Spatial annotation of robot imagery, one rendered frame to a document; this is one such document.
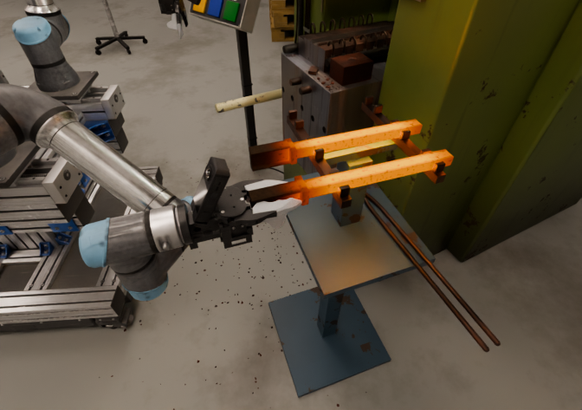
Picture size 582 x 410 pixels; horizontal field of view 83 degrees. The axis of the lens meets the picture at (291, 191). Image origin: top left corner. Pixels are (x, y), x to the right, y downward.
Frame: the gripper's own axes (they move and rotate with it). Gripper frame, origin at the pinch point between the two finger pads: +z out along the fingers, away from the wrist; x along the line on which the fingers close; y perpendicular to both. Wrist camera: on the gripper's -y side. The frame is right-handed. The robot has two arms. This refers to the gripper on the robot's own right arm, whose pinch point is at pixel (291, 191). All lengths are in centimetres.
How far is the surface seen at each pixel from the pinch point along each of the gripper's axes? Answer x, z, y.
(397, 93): -43, 50, 10
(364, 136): -10.7, 20.2, -0.8
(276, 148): -11.0, 0.5, -1.9
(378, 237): -2.7, 25.0, 26.4
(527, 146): -24, 98, 29
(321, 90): -54, 29, 11
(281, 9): -350, 103, 68
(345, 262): 1.7, 13.6, 26.4
